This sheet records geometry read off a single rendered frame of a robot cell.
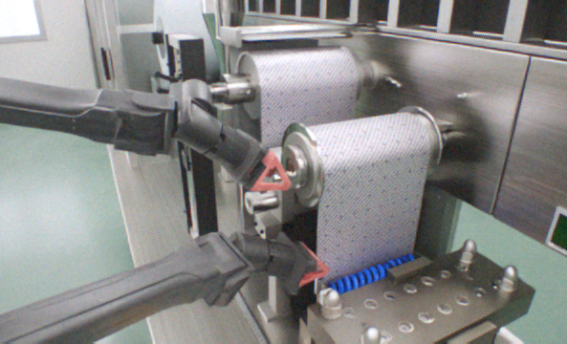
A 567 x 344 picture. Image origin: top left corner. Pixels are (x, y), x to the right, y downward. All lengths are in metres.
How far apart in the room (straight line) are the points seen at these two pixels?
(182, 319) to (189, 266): 0.39
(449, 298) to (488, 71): 0.41
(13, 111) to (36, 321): 0.29
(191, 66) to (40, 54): 5.31
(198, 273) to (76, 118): 0.26
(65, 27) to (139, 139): 5.51
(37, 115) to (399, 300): 0.63
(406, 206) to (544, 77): 0.32
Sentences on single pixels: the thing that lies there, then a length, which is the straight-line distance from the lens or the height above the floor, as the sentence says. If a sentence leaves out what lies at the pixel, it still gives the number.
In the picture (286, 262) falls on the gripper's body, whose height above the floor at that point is 1.13.
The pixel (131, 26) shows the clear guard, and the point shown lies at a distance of 1.53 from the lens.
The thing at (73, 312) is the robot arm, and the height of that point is 1.25.
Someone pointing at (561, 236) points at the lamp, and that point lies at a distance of 0.76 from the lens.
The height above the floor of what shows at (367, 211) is 1.16.
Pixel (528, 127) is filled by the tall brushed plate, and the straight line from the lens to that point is 0.76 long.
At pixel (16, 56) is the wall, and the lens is 6.15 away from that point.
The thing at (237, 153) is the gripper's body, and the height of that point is 1.30.
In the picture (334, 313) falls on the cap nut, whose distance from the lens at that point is 0.69.
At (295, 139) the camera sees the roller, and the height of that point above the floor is 1.30.
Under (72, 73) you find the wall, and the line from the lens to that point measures 6.13.
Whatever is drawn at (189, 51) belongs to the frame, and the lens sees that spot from 0.85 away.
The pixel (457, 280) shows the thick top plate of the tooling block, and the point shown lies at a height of 1.03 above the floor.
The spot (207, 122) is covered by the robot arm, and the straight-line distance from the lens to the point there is 0.58.
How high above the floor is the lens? 1.52
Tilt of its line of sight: 25 degrees down
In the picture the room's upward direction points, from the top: straight up
